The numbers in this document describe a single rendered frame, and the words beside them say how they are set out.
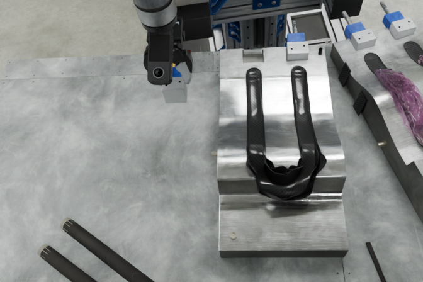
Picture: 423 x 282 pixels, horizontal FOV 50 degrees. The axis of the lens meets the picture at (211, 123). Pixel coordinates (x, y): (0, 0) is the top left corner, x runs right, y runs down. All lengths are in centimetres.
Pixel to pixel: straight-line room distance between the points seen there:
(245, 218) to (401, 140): 38
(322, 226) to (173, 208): 33
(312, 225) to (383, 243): 17
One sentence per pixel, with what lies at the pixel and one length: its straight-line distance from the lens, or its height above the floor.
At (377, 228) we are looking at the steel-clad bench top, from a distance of 106.
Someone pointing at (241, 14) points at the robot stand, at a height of 71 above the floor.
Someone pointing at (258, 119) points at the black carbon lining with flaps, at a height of 88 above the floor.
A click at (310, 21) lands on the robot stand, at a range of 216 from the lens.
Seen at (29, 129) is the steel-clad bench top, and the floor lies 80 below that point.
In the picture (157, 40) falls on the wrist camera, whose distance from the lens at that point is 90.
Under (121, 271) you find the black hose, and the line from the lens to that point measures 97.
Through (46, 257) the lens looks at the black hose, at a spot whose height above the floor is 83.
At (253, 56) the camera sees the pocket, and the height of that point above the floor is 87.
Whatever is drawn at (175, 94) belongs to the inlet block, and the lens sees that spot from 104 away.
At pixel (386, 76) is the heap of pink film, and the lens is 114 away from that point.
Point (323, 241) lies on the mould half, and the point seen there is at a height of 86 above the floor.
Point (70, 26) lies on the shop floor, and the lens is 264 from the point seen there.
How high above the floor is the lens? 179
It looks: 59 degrees down
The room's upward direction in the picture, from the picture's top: 10 degrees counter-clockwise
